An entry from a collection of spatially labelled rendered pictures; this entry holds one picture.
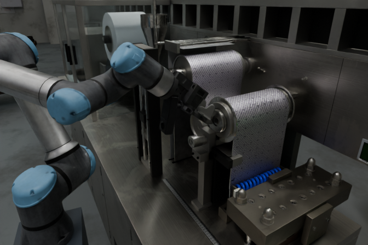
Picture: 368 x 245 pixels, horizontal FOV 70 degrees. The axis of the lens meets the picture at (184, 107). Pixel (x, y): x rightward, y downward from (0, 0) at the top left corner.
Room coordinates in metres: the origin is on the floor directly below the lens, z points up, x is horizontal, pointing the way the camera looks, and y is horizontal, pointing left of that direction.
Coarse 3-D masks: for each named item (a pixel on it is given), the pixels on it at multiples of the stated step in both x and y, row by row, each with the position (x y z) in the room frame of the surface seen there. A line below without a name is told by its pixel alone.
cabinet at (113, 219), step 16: (80, 128) 1.72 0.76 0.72; (80, 144) 1.88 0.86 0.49; (96, 160) 1.29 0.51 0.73; (96, 176) 1.37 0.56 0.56; (96, 192) 1.47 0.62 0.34; (112, 192) 1.01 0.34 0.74; (112, 208) 1.05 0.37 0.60; (112, 224) 1.10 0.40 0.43; (128, 224) 0.81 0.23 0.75; (112, 240) 1.16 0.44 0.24; (128, 240) 0.83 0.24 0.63; (352, 240) 0.63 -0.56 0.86
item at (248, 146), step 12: (264, 132) 0.76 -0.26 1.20; (276, 132) 0.79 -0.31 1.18; (240, 144) 0.71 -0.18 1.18; (252, 144) 0.73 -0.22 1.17; (264, 144) 0.76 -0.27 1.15; (276, 144) 0.79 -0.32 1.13; (252, 156) 0.74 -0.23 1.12; (264, 156) 0.77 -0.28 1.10; (276, 156) 0.80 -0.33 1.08; (240, 168) 0.71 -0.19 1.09; (252, 168) 0.74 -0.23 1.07; (264, 168) 0.77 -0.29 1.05; (240, 180) 0.71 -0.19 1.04
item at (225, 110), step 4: (288, 100) 0.83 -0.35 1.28; (216, 104) 0.75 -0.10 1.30; (220, 104) 0.74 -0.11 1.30; (224, 104) 0.73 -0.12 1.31; (220, 108) 0.74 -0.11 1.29; (224, 108) 0.72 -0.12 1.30; (224, 112) 0.72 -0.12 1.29; (228, 112) 0.71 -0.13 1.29; (228, 116) 0.70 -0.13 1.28; (228, 120) 0.70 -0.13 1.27; (228, 124) 0.70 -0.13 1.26; (232, 124) 0.69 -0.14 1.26; (228, 128) 0.70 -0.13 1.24; (216, 132) 0.75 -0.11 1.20; (220, 132) 0.73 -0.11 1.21; (224, 132) 0.71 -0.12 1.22; (228, 132) 0.70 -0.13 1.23; (220, 136) 0.73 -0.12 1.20; (224, 136) 0.71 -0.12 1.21
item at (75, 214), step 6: (72, 210) 0.72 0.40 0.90; (78, 210) 0.72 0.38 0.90; (72, 216) 0.70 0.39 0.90; (78, 216) 0.70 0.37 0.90; (78, 222) 0.67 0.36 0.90; (18, 228) 0.64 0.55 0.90; (78, 228) 0.64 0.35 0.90; (84, 228) 0.72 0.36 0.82; (18, 234) 0.62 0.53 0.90; (78, 234) 0.62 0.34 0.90; (84, 234) 0.68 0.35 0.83; (18, 240) 0.60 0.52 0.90; (72, 240) 0.60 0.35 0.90; (78, 240) 0.60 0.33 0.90; (84, 240) 0.65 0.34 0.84
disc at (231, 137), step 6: (210, 102) 0.79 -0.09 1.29; (222, 102) 0.74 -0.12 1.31; (228, 102) 0.72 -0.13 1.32; (216, 108) 0.76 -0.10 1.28; (228, 108) 0.71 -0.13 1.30; (234, 114) 0.69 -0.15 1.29; (234, 120) 0.69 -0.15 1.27; (210, 126) 0.79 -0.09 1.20; (234, 126) 0.69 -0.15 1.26; (234, 132) 0.68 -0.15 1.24; (222, 138) 0.73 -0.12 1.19; (228, 138) 0.71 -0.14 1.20
